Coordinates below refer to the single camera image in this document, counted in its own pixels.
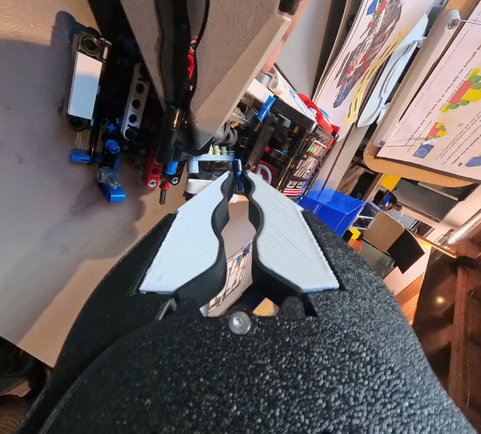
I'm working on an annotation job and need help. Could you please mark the black brick assembly blue pins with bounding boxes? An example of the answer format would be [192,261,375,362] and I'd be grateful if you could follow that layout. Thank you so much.
[157,103,190,164]

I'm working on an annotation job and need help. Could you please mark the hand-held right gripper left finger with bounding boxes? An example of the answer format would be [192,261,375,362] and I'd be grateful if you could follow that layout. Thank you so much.
[139,171,233,307]

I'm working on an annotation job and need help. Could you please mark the blue plastic bin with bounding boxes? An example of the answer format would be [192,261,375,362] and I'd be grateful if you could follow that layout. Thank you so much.
[297,188,365,237]

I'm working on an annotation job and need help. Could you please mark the blue and black brick pin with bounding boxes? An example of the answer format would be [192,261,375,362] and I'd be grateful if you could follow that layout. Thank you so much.
[232,159,247,194]

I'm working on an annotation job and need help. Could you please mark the light grey desk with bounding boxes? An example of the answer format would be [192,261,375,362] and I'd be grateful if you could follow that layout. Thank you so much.
[0,0,355,367]

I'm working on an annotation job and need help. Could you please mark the toy car chassis parts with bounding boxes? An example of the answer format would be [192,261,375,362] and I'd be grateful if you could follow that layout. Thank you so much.
[60,30,241,205]

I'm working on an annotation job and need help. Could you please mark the white tablet stand base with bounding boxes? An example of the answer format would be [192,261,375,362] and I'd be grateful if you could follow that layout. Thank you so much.
[357,15,429,128]

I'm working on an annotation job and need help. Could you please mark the beige panel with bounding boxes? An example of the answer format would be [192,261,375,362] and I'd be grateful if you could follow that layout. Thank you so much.
[363,210,406,252]

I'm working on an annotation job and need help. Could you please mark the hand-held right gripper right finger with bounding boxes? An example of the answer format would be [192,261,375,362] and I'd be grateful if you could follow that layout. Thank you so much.
[242,170,340,307]

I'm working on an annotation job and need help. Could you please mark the holographic sticker sheet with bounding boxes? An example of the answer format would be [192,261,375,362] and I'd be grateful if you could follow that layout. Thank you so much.
[207,241,253,316]

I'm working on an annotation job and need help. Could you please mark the black monitor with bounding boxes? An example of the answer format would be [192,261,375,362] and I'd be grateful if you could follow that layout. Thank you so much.
[389,229,426,274]

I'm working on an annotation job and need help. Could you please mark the yellow and white sticker sheet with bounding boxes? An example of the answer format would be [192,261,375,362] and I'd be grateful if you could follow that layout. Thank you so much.
[343,25,416,128]

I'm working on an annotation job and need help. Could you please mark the plywood board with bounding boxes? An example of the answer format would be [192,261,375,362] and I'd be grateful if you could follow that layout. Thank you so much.
[364,0,481,188]

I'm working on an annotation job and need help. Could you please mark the open instruction book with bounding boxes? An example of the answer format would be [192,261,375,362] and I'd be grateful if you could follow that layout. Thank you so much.
[314,0,448,130]

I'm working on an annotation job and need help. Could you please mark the printed instruction sheet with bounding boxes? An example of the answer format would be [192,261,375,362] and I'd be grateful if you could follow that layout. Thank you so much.
[376,2,481,183]

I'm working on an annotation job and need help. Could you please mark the person's left hand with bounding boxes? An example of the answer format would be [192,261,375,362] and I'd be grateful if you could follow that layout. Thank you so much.
[262,15,302,74]

